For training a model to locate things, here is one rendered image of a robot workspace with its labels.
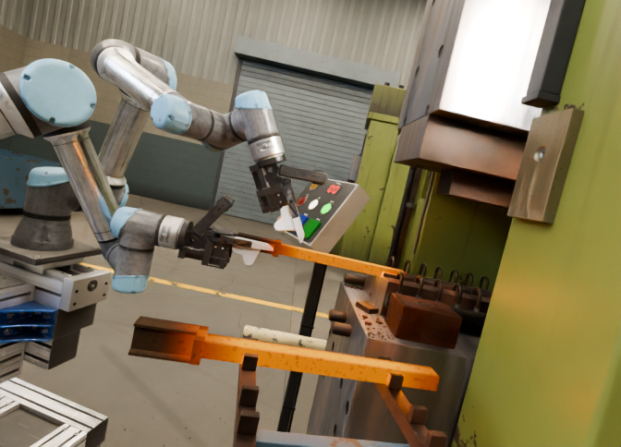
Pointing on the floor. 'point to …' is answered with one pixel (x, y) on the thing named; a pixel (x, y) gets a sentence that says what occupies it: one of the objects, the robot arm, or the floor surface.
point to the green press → (377, 180)
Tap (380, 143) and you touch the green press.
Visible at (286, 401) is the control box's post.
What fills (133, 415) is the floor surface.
